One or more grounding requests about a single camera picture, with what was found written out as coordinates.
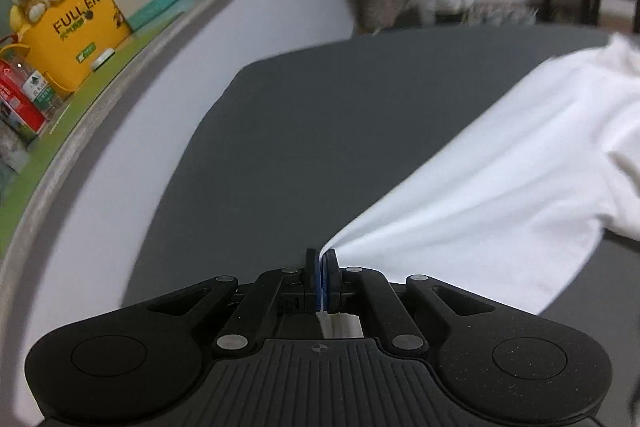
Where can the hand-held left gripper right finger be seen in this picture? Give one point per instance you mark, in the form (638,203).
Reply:
(331,279)

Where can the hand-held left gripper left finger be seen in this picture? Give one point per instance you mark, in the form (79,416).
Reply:
(312,279)

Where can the white shirt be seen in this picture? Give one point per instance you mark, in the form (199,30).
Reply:
(500,167)

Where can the grey stone windowsill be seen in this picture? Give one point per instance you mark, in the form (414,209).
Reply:
(35,212)

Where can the green mat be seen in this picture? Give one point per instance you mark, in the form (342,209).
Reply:
(65,127)

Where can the black white patterned rug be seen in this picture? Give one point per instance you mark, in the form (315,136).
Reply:
(500,13)

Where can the crinkled clear plastic bag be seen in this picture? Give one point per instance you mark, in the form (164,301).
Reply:
(10,147)

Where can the plastic water bottle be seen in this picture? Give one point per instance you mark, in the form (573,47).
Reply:
(40,89)

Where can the yellow storage box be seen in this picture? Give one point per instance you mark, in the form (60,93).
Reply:
(75,42)

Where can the yellow soft toy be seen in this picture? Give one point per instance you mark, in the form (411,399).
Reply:
(16,19)

